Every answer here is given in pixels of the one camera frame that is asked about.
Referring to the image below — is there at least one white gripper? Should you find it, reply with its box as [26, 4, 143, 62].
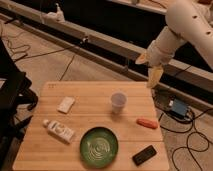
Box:
[135, 26, 186, 88]

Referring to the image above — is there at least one white object on rail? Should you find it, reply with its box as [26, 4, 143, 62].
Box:
[45, 4, 65, 22]

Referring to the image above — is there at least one wooden table board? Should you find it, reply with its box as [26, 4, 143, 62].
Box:
[12, 80, 170, 171]

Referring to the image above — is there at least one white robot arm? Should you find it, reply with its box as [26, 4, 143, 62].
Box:
[135, 0, 213, 88]

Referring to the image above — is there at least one green plate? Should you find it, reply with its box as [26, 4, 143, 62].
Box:
[79, 127, 119, 169]

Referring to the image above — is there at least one blue power box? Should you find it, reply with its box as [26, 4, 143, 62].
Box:
[169, 99, 188, 119]

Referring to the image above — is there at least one black phone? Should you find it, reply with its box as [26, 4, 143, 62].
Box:
[132, 145, 157, 166]

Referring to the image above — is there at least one white lotion tube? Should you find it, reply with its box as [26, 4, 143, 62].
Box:
[43, 119, 74, 144]

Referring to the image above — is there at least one white sponge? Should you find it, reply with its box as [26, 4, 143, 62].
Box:
[57, 97, 75, 114]

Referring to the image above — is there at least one translucent plastic cup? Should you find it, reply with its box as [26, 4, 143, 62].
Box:
[111, 92, 127, 114]

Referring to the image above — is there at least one black chair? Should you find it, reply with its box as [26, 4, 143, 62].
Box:
[0, 38, 38, 168]

